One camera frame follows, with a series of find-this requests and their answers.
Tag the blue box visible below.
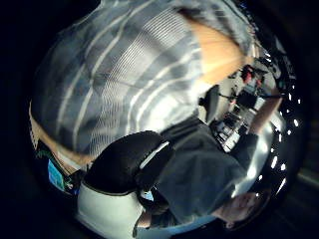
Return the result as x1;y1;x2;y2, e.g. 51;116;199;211
47;158;67;192

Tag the the person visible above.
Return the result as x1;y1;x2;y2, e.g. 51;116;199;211
134;116;275;233

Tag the black office chair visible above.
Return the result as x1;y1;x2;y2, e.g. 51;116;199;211
198;84;221;124

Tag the desk with dark equipment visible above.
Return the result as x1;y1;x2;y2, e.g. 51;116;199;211
210;111;250;153

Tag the red and black equipment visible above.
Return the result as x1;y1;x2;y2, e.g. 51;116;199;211
239;63;267;88

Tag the row of ceiling lights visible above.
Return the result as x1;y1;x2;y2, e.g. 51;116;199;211
253;49;302;198

